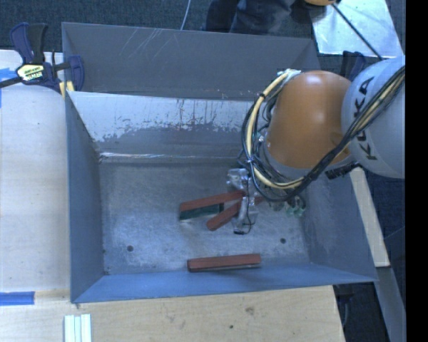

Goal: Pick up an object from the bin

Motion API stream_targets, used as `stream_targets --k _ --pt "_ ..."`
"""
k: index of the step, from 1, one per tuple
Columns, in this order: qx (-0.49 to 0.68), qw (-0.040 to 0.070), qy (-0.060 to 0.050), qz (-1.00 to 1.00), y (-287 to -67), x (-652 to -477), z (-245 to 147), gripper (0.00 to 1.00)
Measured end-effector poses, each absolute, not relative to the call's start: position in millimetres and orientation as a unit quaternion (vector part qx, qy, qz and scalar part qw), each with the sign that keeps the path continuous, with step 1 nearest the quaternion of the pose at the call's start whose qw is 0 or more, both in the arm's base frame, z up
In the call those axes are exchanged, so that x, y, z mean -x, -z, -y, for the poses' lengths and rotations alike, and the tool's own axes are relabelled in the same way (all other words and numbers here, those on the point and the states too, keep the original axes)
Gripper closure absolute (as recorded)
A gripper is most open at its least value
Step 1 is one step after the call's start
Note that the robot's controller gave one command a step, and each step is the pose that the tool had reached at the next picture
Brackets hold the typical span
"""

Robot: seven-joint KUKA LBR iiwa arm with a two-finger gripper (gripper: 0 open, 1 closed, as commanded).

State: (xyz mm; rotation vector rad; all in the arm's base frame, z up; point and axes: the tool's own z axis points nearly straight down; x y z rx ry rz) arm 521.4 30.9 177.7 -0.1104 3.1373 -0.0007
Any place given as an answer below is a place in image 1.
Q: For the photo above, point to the pale wood board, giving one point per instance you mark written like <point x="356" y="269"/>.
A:
<point x="34" y="191"/>

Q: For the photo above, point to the black cylinder on white bracket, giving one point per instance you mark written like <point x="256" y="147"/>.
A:
<point x="342" y="170"/>

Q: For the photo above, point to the grey metal bin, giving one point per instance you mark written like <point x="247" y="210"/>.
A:
<point x="157" y="233"/>

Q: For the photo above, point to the person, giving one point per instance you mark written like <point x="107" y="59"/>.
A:
<point x="257" y="2"/>

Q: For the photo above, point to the dark green flat block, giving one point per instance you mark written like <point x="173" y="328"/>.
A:
<point x="199" y="212"/>

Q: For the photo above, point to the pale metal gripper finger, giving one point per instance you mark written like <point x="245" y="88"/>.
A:
<point x="246" y="210"/>
<point x="238" y="178"/>

